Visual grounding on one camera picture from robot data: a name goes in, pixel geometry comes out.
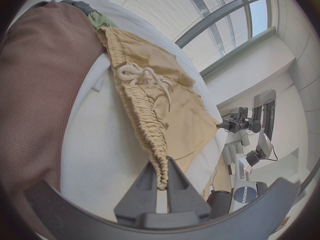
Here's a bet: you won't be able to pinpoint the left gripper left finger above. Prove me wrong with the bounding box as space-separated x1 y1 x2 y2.
114 161 159 222

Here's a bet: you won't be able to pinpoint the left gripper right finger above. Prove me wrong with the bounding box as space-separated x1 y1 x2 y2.
166 155 212 221

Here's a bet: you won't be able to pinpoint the tan shorts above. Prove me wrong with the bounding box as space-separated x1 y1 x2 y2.
96 26 220 191

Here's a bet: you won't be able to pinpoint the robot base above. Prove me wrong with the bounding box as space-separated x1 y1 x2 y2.
207 134 278 220

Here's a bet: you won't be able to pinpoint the window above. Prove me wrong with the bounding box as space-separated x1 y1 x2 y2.
102 0 279 78

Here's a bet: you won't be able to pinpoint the white garment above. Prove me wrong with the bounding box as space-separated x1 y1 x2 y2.
89 55 113 92

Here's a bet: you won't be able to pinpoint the brown garment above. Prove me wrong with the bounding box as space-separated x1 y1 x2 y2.
0 1 105 234

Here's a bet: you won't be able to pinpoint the green garment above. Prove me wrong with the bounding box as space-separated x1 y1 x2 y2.
87 11 118 31

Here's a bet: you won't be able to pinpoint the black garment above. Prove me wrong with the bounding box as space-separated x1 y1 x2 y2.
59 0 98 16

